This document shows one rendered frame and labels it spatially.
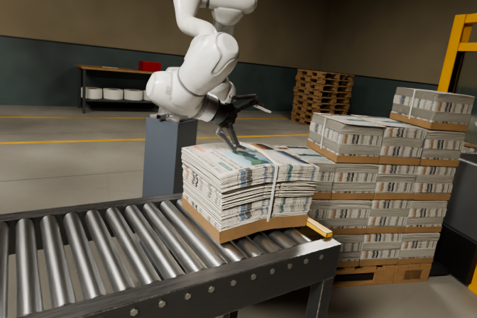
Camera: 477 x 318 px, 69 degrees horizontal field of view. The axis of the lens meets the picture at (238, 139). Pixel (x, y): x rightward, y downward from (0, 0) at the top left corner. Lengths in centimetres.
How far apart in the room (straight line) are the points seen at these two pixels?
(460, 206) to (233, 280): 241
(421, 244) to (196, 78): 213
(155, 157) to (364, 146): 119
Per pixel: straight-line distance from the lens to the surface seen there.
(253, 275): 101
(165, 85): 96
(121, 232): 115
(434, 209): 263
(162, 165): 188
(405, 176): 239
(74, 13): 809
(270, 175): 110
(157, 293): 90
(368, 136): 214
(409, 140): 233
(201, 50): 89
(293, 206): 121
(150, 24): 844
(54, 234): 116
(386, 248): 254
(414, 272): 280
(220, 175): 99
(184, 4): 130
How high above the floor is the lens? 134
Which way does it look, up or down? 13 degrees down
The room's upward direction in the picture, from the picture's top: 7 degrees clockwise
